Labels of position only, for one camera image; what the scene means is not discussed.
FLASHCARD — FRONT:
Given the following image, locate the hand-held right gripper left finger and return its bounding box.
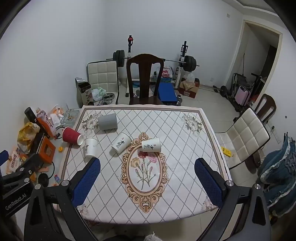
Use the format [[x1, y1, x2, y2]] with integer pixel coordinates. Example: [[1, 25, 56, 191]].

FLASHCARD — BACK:
[[24, 157, 101, 241]]

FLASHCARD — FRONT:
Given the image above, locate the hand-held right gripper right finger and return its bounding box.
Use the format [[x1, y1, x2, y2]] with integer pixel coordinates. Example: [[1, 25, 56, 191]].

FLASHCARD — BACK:
[[194, 158, 272, 241]]

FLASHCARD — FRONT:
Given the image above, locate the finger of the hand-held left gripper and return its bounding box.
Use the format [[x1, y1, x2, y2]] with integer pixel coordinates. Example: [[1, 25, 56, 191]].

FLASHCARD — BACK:
[[10, 153, 42, 184], [0, 150, 10, 173]]

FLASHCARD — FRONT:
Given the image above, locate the plain white paper cup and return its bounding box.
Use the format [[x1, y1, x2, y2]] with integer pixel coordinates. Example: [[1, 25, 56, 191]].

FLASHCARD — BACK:
[[84, 138, 98, 159]]

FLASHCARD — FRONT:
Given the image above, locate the red ribbed paper cup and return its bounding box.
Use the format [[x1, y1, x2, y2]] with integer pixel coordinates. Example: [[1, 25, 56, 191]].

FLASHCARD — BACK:
[[62, 126, 84, 146]]

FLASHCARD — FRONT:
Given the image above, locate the white printed paper cup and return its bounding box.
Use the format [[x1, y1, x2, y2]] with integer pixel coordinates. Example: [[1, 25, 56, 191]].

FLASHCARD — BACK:
[[141, 137, 161, 153], [111, 132, 132, 153]]

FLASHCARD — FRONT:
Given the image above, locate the grey cup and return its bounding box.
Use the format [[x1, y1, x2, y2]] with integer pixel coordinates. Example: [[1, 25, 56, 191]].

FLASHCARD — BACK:
[[98, 113, 118, 131]]

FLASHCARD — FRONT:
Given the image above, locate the pink snack packet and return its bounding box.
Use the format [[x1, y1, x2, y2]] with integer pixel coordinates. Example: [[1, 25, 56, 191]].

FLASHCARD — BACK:
[[6, 148, 26, 175]]

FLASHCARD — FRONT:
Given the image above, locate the black weight disc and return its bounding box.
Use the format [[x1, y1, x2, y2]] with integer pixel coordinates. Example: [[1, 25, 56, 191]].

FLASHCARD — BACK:
[[37, 174, 49, 187]]

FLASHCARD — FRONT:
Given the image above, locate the orange flat box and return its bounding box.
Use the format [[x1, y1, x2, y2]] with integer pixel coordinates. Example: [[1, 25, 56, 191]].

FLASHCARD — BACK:
[[35, 137, 56, 165]]

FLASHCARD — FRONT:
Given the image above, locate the yellow plastic bag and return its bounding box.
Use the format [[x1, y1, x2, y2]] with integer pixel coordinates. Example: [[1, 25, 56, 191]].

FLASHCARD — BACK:
[[18, 122, 41, 154]]

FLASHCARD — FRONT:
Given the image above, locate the floral printed tablecloth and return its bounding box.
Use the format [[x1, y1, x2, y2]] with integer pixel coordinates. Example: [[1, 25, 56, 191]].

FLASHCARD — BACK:
[[60, 105, 232, 224]]

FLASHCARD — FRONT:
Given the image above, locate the orange printed carton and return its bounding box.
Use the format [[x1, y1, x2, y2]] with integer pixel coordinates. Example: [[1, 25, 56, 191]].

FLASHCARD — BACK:
[[36, 115, 56, 138]]

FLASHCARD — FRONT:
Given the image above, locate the white padded chair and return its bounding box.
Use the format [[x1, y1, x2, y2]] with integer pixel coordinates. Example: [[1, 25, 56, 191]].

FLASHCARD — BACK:
[[214, 108, 271, 169], [87, 60, 121, 106]]

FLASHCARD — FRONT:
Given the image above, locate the glass ashtray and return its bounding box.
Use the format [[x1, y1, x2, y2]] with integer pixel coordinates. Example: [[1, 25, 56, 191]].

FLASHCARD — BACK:
[[62, 109, 79, 124]]

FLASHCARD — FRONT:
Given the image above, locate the blue denim cloth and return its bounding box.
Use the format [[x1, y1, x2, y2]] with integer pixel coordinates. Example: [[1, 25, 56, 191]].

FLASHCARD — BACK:
[[257, 136, 296, 217]]

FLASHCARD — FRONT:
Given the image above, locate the dark brown printed box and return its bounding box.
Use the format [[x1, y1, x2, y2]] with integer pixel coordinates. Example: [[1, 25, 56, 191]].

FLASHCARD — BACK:
[[75, 77, 94, 106]]

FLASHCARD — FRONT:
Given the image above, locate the metal bowl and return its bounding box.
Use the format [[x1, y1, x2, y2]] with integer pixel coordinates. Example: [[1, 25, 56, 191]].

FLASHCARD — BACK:
[[97, 92, 116, 106]]

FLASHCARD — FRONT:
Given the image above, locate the pale green cloth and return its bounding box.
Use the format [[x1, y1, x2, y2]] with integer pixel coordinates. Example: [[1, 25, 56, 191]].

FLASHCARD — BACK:
[[91, 87, 107, 101]]

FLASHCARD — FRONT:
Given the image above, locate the brown cardboard box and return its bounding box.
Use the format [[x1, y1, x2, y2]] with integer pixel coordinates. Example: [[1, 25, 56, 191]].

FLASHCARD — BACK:
[[178, 78, 200, 99]]

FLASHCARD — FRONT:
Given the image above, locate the pink suitcase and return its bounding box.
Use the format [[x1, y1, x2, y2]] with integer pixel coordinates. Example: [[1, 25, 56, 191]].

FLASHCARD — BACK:
[[234, 86, 251, 106]]

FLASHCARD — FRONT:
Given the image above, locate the black dumbbell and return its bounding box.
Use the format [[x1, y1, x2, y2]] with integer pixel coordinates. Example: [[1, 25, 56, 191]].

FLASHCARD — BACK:
[[213, 85, 229, 97]]

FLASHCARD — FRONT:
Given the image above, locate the blue bench pad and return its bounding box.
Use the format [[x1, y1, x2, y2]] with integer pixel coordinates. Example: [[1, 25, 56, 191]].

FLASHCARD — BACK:
[[158, 83, 178, 103]]

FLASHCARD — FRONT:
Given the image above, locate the dark wooden chair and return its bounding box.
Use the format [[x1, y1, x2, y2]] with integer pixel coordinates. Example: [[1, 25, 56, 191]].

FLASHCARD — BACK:
[[253, 93, 277, 124], [126, 54, 164, 106]]

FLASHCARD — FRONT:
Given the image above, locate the black folding cart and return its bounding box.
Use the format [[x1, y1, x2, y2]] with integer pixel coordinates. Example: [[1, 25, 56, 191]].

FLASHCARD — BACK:
[[231, 72, 267, 112]]

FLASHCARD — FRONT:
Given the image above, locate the red and white plastic bag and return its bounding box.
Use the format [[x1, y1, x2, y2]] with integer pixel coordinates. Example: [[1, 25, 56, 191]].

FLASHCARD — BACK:
[[161, 66, 173, 80]]

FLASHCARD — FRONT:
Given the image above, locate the barbell with black plates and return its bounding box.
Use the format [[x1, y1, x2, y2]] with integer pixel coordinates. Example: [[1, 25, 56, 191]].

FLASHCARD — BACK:
[[112, 50, 197, 72]]

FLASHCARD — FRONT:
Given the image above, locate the white barbell rack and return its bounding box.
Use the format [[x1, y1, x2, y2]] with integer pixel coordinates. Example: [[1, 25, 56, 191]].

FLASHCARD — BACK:
[[124, 35, 188, 98]]

